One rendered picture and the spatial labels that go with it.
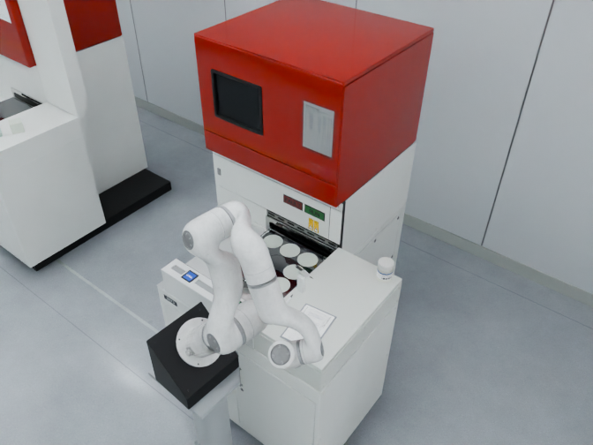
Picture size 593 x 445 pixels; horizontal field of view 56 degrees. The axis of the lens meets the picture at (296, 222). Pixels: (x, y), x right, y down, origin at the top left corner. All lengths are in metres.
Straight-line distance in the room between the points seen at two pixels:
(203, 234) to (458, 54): 2.40
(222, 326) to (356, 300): 0.78
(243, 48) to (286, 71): 0.25
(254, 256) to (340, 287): 0.95
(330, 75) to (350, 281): 0.90
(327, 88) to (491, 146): 1.79
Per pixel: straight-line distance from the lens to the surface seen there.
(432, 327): 3.67
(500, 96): 3.62
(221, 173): 2.97
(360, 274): 2.52
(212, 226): 1.64
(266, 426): 2.83
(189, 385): 2.21
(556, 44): 3.44
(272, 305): 1.62
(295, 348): 1.69
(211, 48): 2.56
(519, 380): 3.57
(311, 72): 2.22
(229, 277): 1.74
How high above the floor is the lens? 2.71
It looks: 39 degrees down
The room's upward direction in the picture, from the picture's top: 1 degrees clockwise
